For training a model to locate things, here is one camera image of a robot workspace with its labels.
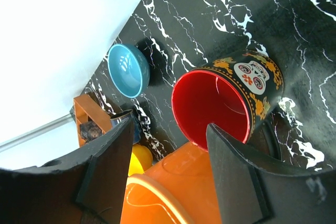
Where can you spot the orange plastic dish bin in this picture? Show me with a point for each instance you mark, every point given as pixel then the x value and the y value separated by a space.
pixel 178 189

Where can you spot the aluminium frame rail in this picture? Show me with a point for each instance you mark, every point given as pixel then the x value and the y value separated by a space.
pixel 35 132

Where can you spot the black skull mug red inside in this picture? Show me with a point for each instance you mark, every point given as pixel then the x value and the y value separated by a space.
pixel 236 92

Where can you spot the orange compartment organizer tray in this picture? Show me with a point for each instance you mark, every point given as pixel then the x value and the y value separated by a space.
pixel 87 110

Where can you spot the teal blue ceramic bowl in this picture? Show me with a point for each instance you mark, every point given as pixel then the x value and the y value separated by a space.
pixel 129 69

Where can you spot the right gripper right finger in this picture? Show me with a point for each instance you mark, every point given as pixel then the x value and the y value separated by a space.
pixel 253 187

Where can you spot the yellow orange small bowl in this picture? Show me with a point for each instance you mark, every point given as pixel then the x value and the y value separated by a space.
pixel 141 160

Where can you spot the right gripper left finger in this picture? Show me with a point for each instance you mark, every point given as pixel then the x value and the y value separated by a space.
pixel 84 186

